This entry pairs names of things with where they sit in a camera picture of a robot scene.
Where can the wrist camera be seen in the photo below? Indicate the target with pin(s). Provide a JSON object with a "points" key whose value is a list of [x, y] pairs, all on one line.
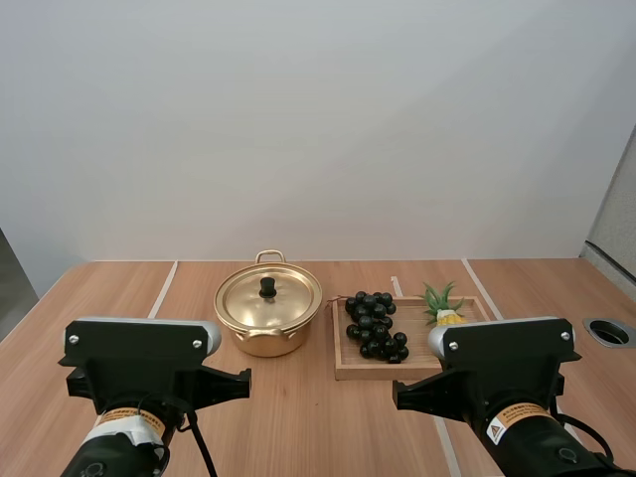
{"points": [[134, 343], [507, 348]]}

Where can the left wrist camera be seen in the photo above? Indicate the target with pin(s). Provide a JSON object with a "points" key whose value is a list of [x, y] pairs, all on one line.
{"points": [[134, 343]]}

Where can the gold lid with black knob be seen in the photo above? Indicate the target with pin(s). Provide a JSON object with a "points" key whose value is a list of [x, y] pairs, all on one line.
{"points": [[248, 308]]}

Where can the bunch of dark toy grapes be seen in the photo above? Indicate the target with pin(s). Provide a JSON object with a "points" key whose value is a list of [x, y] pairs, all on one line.
{"points": [[370, 323]]}

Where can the yellow toy pineapple green crown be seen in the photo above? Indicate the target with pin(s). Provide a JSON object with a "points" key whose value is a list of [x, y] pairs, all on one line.
{"points": [[447, 317]]}

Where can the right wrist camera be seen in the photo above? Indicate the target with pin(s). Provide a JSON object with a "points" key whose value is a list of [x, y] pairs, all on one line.
{"points": [[507, 348]]}

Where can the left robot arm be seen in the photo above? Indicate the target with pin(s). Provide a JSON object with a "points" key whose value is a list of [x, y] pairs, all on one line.
{"points": [[116, 454]]}

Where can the shallow wooden tray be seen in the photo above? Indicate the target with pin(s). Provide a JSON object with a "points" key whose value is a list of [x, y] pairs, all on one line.
{"points": [[348, 365]]}

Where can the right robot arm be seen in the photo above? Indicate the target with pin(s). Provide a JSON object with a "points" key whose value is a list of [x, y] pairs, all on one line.
{"points": [[541, 447]]}

